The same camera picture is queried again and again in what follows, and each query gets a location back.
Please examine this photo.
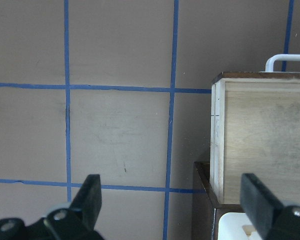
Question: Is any dark brown wooden cabinet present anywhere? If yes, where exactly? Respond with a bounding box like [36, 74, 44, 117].
[191, 161, 243, 240]

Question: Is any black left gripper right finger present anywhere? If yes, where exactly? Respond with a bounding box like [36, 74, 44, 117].
[240, 173, 300, 240]

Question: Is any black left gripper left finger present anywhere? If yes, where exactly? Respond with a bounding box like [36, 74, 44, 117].
[0, 174, 102, 240]

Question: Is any white foam box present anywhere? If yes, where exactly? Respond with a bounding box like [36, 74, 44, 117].
[217, 212, 262, 240]

